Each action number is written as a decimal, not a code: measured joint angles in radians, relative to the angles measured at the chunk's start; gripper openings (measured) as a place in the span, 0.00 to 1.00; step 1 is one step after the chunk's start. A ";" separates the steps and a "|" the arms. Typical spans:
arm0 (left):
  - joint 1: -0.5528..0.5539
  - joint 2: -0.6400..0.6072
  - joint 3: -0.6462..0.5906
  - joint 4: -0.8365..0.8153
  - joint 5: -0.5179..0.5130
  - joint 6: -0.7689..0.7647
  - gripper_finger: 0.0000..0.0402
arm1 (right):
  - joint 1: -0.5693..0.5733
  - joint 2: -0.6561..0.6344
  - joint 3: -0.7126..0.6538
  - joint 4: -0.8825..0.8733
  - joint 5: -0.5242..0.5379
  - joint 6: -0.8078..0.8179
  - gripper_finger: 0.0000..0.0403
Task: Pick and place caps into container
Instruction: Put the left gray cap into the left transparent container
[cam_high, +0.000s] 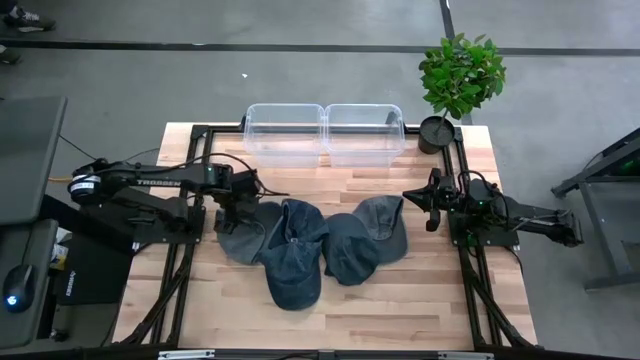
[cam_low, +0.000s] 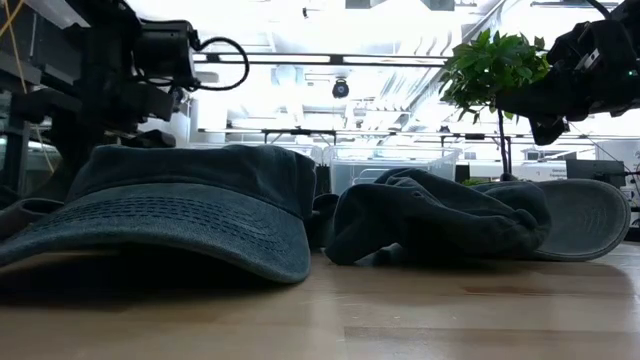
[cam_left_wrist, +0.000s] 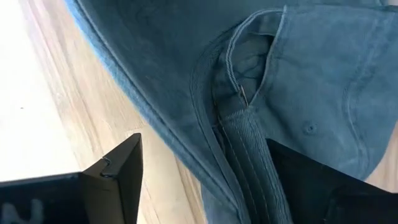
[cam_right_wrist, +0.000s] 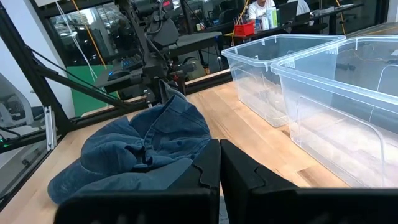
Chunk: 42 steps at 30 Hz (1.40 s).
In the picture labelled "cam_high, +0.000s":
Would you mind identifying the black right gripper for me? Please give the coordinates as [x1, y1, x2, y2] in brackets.
[402, 168, 459, 232]

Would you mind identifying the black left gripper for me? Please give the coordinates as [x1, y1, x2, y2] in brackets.
[215, 169, 264, 236]

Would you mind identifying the light gray cap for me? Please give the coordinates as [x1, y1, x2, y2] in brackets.
[215, 201, 284, 266]

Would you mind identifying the dark gray cap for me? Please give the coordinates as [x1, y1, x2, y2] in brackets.
[352, 194, 410, 265]

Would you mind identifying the denim blue cap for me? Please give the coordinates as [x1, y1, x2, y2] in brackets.
[259, 198, 331, 312]

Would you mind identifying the dark navy cap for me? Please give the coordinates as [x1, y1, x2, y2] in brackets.
[321, 213, 382, 287]

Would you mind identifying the clear plastic container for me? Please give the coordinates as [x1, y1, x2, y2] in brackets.
[323, 102, 406, 169]
[242, 102, 326, 169]

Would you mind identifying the green potted plant black pot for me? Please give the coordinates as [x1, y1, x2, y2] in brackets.
[417, 32, 507, 155]

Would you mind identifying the black computer case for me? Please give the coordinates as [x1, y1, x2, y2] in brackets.
[54, 232, 135, 307]

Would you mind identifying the black desk support beam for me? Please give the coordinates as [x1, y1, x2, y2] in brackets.
[38, 193, 136, 256]

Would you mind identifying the small white yellow box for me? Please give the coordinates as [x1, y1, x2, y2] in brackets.
[49, 227, 71, 271]

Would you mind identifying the gray metal table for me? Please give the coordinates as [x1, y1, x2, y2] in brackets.
[551, 127, 640, 292]

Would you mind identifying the gray desk surface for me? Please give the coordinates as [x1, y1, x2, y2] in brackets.
[0, 218, 60, 350]

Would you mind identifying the dark gray flat panel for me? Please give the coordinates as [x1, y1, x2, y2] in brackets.
[0, 96, 69, 226]

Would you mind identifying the black computer mouse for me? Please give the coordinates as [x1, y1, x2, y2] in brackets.
[2, 263, 37, 314]

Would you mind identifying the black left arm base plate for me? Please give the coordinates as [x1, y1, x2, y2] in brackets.
[79, 199, 206, 246]

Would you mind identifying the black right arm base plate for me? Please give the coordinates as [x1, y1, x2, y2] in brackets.
[448, 209, 520, 247]

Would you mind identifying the black metal table frame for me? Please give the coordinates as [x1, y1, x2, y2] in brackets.
[113, 123, 539, 351]

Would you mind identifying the silver metal bracket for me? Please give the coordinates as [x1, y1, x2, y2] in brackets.
[438, 351, 495, 360]
[158, 349, 216, 360]

